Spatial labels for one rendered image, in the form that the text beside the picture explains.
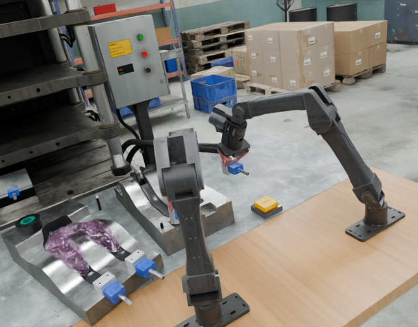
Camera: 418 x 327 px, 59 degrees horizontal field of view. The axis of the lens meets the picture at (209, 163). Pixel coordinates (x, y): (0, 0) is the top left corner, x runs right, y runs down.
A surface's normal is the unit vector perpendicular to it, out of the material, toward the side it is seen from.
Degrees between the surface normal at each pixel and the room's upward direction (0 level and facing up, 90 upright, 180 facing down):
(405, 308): 0
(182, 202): 86
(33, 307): 0
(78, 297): 0
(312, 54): 99
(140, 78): 90
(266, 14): 90
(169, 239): 90
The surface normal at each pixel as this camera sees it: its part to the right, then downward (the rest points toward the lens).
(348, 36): -0.82, 0.36
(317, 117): -0.48, 0.44
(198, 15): 0.41, 0.33
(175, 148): 0.01, 0.16
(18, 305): -0.16, -0.89
